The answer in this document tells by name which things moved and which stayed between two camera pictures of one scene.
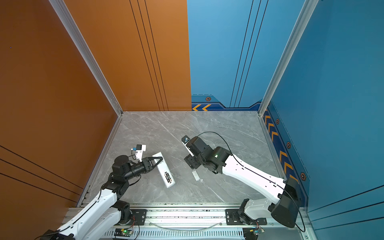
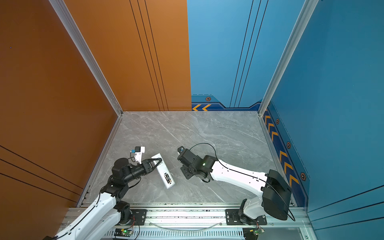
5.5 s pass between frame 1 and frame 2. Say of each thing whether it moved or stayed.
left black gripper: stayed
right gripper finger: moved
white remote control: stayed
